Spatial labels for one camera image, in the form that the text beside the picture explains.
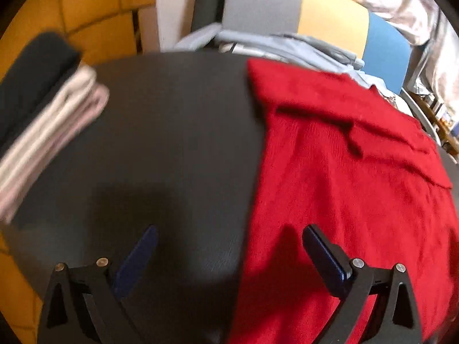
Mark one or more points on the red knitted sweater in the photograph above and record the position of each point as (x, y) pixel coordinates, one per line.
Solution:
(322, 186)

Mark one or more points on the grey yellow blue chair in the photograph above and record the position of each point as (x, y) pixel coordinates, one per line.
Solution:
(265, 7)

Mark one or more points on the white patterned curtain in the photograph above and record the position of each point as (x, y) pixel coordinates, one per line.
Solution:
(405, 0)

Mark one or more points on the wooden wardrobe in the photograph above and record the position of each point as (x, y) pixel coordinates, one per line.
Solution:
(96, 7)

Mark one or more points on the white folded garment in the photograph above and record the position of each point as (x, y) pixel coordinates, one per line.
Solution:
(53, 111)

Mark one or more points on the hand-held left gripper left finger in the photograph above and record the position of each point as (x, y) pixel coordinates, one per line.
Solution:
(138, 258)

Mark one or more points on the pink folded garment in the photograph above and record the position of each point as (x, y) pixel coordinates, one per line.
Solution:
(64, 129)

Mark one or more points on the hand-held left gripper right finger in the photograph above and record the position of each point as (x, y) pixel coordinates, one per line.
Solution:
(324, 258)

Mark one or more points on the light blue garment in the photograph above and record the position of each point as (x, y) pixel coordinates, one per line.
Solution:
(287, 48)

